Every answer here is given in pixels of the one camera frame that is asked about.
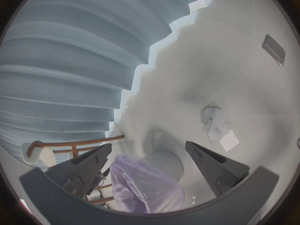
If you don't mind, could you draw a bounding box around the white trash bin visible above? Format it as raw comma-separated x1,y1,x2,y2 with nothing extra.
138,129,185,185

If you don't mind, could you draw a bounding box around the wooden chair with white cushions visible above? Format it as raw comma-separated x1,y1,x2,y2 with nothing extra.
21,135,125,206

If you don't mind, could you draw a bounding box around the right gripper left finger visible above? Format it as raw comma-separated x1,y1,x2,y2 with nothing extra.
45,143,112,198

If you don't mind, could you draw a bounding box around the purple plastic bag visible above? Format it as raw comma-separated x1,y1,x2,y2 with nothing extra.
110,155,185,214

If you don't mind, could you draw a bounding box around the blue-green curtain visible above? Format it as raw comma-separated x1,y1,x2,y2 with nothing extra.
0,0,218,168

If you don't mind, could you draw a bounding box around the crumpled white plastic wrapper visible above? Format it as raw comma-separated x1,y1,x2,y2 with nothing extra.
200,104,229,144

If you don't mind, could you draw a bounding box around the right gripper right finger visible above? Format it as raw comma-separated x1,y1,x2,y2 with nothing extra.
185,141,250,198

